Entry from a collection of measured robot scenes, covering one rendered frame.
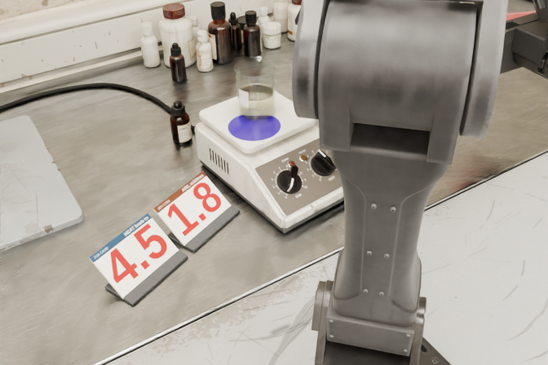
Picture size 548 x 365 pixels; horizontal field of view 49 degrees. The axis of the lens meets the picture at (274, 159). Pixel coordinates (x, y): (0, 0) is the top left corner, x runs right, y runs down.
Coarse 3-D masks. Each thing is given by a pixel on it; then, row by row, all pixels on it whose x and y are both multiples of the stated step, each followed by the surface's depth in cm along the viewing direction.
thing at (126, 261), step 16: (144, 224) 71; (128, 240) 69; (144, 240) 70; (160, 240) 71; (112, 256) 67; (128, 256) 68; (144, 256) 69; (160, 256) 70; (112, 272) 67; (128, 272) 68
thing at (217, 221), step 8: (224, 208) 78; (232, 208) 78; (160, 216) 73; (216, 216) 77; (224, 216) 77; (232, 216) 77; (168, 224) 73; (208, 224) 76; (216, 224) 76; (224, 224) 76; (176, 232) 73; (192, 232) 74; (200, 232) 74; (208, 232) 74; (176, 240) 73; (184, 240) 73; (192, 240) 73; (200, 240) 73; (192, 248) 72
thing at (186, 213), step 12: (204, 180) 78; (192, 192) 76; (204, 192) 77; (216, 192) 78; (180, 204) 75; (192, 204) 76; (204, 204) 76; (216, 204) 77; (168, 216) 73; (180, 216) 74; (192, 216) 75; (204, 216) 76; (180, 228) 73; (192, 228) 74
